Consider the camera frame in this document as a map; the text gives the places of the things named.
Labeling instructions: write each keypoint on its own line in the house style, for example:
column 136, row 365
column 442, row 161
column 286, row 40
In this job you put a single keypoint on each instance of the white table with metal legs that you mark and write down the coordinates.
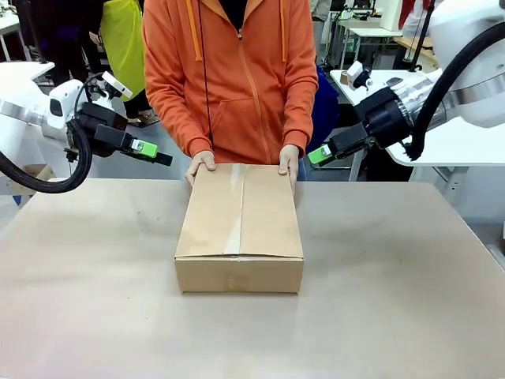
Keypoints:
column 446, row 146

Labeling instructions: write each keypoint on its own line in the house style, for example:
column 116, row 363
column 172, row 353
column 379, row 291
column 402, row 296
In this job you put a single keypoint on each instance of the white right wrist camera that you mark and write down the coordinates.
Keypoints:
column 358, row 73

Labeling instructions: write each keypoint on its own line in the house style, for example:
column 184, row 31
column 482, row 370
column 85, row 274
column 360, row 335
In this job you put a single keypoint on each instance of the yellow-green garment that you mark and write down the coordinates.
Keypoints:
column 122, row 47

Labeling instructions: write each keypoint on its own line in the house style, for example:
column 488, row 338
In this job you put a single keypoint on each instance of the person's blue jeans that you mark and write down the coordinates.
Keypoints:
column 301, row 169

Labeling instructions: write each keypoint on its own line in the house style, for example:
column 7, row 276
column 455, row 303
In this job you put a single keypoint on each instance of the small open cardboard carton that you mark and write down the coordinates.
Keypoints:
column 37, row 172

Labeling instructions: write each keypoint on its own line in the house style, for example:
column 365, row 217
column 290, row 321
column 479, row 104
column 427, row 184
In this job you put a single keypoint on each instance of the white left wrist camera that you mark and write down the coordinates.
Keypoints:
column 116, row 87

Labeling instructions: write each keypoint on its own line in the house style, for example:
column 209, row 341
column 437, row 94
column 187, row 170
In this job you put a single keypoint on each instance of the black pole stand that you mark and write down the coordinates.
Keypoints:
column 421, row 35

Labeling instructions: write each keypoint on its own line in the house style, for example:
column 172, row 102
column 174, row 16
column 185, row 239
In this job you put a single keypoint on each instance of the person's left hand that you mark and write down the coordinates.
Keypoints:
column 291, row 162

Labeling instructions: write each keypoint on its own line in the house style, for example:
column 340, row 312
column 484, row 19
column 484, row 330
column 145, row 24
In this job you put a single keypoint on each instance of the person's left forearm orange sleeve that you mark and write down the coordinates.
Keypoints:
column 301, row 118

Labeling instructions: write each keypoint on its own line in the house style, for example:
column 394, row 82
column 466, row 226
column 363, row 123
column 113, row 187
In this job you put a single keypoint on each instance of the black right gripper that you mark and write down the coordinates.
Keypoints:
column 378, row 116

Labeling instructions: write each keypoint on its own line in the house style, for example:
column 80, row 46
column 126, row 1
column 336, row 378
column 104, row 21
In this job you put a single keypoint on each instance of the bystander in dark clothes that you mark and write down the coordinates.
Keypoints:
column 67, row 35

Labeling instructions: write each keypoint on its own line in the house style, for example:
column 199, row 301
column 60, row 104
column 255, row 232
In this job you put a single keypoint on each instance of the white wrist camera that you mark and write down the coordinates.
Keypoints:
column 116, row 87
column 358, row 73

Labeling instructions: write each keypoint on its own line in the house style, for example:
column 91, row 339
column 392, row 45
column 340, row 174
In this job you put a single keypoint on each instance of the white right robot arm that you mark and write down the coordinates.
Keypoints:
column 473, row 91

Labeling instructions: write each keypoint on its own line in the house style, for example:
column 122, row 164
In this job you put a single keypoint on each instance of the brown cardboard box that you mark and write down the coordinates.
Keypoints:
column 240, row 221

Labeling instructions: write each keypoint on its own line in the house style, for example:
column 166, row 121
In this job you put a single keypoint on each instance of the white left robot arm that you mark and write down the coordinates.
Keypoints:
column 23, row 98

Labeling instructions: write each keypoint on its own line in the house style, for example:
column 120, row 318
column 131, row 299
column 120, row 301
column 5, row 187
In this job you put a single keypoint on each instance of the person's torso orange hoodie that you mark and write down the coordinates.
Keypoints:
column 233, row 79

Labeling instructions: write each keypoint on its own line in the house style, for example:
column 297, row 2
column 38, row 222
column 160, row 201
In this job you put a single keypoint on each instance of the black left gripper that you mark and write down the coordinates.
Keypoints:
column 110, row 136

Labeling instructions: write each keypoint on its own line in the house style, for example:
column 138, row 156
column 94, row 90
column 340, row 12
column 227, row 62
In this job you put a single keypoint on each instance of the person's right hand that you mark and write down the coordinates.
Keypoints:
column 201, row 160

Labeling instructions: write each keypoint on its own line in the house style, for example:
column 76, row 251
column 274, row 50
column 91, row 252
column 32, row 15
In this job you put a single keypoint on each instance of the person's right forearm orange sleeve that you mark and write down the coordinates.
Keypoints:
column 177, row 118

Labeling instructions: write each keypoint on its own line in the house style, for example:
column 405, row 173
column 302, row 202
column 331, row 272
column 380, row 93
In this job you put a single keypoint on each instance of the clear tape strip on box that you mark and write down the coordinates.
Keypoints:
column 236, row 205

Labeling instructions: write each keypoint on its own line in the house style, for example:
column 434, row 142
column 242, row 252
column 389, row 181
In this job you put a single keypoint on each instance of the blue chair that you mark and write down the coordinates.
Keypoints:
column 326, row 102

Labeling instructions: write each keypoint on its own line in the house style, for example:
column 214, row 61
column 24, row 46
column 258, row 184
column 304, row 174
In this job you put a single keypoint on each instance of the small white workbench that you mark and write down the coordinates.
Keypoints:
column 369, row 33

